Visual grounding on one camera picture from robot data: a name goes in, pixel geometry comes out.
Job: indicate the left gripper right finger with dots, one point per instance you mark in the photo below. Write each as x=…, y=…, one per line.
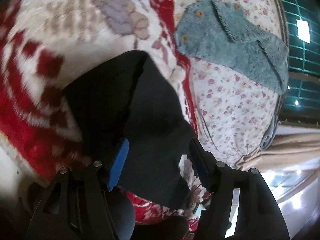
x=203, y=164

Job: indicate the beige curtain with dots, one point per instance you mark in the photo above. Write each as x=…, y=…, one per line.
x=285, y=151

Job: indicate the floral white bedsheet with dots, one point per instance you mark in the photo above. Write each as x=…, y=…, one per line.
x=232, y=111

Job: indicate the black pants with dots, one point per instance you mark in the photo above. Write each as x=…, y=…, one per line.
x=127, y=98

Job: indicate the teal window grille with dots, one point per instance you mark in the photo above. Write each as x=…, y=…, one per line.
x=301, y=103

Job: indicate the teal fleece garment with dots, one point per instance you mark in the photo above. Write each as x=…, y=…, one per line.
x=219, y=33

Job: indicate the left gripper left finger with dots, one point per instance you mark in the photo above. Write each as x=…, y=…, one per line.
x=117, y=166

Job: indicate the red white plush blanket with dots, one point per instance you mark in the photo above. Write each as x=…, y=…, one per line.
x=45, y=45

